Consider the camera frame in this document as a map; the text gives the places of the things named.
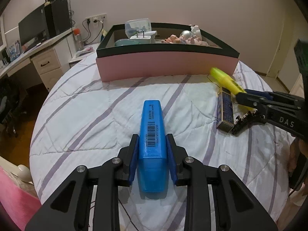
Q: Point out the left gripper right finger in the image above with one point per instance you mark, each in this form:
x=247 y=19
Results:
x=236 y=208

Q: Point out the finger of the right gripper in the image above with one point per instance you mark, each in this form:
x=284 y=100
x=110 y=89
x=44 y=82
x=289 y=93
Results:
x=260 y=103
x=275 y=95

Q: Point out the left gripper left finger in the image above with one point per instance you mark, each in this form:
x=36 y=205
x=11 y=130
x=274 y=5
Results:
x=89 y=195

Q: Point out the yellow highlighter pen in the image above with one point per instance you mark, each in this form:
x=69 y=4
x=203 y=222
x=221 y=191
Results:
x=226 y=81

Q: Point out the pink toy figures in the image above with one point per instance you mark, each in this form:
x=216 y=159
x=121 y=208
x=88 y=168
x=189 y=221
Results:
x=192 y=37

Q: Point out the white charger plug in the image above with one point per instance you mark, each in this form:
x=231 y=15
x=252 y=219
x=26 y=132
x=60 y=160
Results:
x=144 y=37

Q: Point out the white round compact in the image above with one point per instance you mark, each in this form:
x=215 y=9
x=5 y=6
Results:
x=185 y=34

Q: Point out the black hair claw clip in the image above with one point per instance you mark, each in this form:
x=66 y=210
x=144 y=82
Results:
x=246 y=120

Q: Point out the blue gold small box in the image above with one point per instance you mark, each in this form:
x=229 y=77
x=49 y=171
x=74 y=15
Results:
x=224 y=115

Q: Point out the white striped quilt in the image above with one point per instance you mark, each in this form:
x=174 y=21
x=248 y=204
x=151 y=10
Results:
x=85 y=121

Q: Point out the pink black storage box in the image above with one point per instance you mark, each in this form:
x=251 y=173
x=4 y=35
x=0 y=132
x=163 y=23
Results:
x=161 y=58

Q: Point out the white desk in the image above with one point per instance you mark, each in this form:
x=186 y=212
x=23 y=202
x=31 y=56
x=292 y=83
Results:
x=50 y=59

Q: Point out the low white side table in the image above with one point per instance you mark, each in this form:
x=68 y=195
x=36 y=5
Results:
x=80 y=56

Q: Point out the orange lid bottle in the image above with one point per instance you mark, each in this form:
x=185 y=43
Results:
x=78 y=39

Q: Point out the black computer monitor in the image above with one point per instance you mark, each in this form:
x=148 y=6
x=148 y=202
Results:
x=34 y=25

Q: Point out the black computer tower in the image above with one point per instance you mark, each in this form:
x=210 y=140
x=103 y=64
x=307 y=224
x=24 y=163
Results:
x=57 y=17

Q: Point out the wall power socket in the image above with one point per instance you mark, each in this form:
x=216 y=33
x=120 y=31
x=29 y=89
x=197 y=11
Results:
x=98 y=18

